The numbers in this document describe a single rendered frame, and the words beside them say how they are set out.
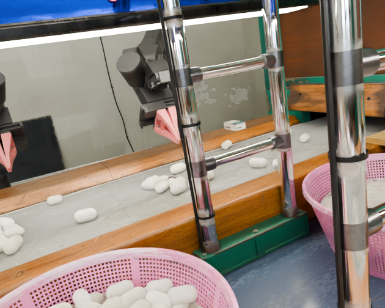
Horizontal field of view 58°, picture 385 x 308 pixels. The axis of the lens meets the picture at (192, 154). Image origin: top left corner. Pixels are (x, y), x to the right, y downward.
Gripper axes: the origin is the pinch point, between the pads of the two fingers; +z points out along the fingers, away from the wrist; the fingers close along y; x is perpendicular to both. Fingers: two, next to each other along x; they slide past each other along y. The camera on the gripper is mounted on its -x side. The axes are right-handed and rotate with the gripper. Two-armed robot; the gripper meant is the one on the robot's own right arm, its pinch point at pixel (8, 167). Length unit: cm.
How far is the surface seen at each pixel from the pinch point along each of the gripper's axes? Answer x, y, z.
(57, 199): -0.4, 6.8, 11.6
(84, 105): 123, 55, -136
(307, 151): -11, 58, 26
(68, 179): 3.5, 10.7, 4.9
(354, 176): -48, 21, 47
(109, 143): 146, 66, -115
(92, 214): -9.8, 10.5, 22.5
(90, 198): -1.2, 12.6, 14.3
